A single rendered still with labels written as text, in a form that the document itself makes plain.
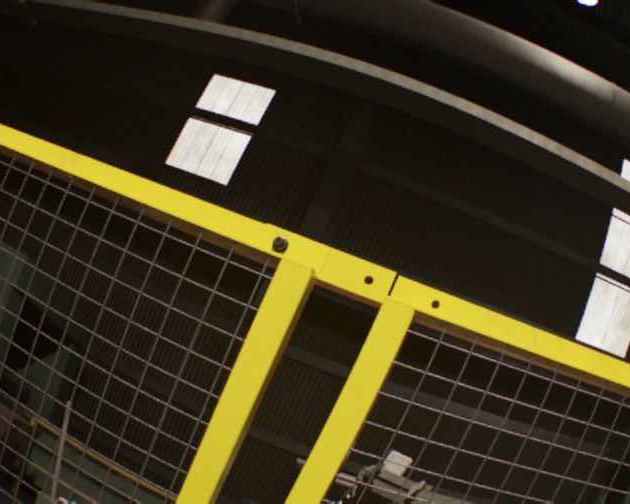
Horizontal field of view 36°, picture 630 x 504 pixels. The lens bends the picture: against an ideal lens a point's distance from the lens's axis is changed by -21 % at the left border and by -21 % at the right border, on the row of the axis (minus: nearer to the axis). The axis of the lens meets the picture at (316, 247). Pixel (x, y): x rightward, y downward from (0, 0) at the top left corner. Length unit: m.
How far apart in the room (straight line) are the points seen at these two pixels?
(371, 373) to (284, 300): 0.17
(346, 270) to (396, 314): 0.12
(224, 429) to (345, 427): 0.18
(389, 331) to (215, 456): 0.33
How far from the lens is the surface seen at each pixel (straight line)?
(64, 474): 11.29
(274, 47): 5.28
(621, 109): 10.69
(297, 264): 1.72
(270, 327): 1.70
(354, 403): 1.66
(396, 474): 1.90
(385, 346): 1.68
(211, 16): 11.34
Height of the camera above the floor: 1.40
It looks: 14 degrees up
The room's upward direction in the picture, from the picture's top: 24 degrees clockwise
